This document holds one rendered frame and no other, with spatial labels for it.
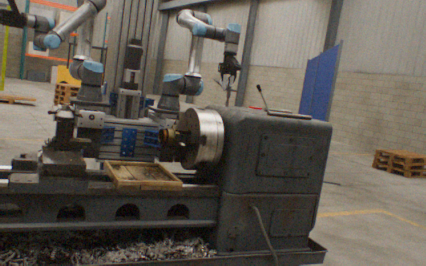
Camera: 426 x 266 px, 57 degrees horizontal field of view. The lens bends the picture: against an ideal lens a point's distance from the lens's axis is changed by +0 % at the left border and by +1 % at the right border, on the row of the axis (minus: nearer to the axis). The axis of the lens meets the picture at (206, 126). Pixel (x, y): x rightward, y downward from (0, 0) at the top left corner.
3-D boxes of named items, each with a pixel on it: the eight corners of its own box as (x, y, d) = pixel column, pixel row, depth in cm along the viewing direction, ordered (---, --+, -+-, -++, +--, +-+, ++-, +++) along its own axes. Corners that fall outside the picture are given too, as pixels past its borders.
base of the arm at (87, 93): (75, 97, 235) (76, 81, 234) (100, 100, 241) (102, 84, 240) (77, 100, 222) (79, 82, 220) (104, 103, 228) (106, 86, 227)
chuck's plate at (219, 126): (194, 157, 217) (204, 103, 210) (216, 180, 189) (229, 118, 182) (188, 157, 215) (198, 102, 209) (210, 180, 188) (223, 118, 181)
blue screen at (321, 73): (278, 143, 1060) (293, 57, 1034) (307, 148, 1052) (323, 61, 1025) (291, 177, 654) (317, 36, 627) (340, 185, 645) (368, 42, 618)
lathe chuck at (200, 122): (188, 157, 215) (198, 102, 209) (210, 180, 188) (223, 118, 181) (172, 157, 212) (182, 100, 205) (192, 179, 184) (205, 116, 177)
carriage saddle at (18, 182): (78, 163, 198) (79, 152, 197) (89, 193, 156) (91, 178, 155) (12, 161, 186) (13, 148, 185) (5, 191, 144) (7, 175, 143)
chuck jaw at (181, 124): (190, 135, 199) (188, 116, 205) (194, 131, 195) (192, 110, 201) (170, 133, 194) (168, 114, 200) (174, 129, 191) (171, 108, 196)
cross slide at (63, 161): (75, 152, 196) (76, 143, 196) (85, 175, 158) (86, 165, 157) (39, 150, 189) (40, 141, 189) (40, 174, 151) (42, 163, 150)
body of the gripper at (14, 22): (0, 24, 201) (25, 29, 209) (2, 8, 199) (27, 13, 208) (-4, 22, 206) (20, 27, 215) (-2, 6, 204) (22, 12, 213)
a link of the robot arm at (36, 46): (37, 50, 212) (39, 30, 210) (30, 49, 219) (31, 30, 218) (52, 52, 217) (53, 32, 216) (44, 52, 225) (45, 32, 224)
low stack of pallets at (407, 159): (400, 167, 955) (403, 149, 950) (436, 177, 885) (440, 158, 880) (370, 167, 884) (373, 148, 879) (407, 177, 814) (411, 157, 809)
